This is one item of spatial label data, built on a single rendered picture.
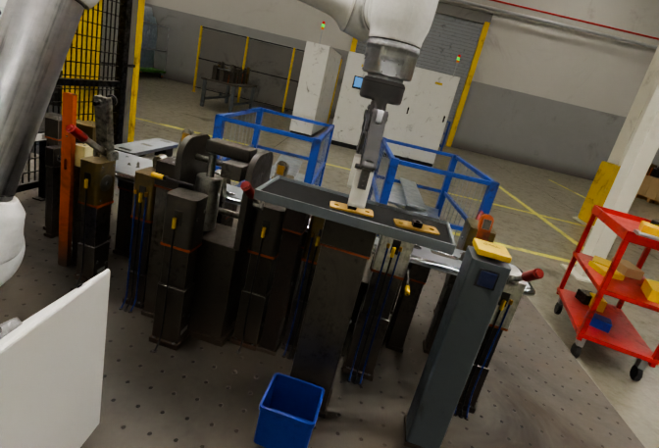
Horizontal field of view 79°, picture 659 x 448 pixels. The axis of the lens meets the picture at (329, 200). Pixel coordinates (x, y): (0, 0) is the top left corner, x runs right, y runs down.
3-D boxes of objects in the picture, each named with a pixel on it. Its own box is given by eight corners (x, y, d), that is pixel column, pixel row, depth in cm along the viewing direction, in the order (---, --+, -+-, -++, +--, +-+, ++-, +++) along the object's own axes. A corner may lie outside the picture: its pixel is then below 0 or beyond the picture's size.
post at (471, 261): (436, 428, 90) (504, 255, 77) (438, 458, 83) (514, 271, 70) (403, 418, 91) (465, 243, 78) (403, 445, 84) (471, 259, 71)
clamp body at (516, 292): (469, 389, 106) (518, 269, 95) (476, 424, 94) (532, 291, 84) (441, 380, 107) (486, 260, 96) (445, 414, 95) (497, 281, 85)
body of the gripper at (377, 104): (363, 74, 73) (350, 124, 76) (365, 73, 65) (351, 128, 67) (402, 83, 73) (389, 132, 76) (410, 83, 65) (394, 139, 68)
